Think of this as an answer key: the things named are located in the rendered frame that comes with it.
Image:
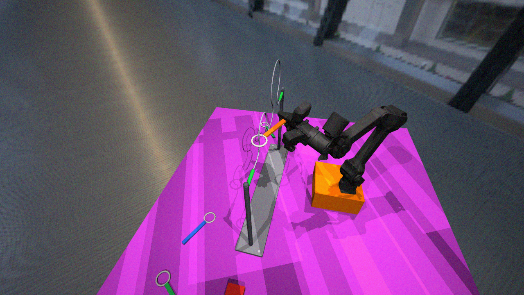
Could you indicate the orange bar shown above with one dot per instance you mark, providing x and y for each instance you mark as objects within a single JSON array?
[{"x": 268, "y": 133}]

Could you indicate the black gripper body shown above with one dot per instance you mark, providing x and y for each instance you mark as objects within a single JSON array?
[{"x": 301, "y": 112}]

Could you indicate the red rectangular block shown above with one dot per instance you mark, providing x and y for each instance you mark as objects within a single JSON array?
[{"x": 233, "y": 289}]

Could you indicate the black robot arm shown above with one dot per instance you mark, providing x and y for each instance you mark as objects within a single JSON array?
[{"x": 338, "y": 142}]

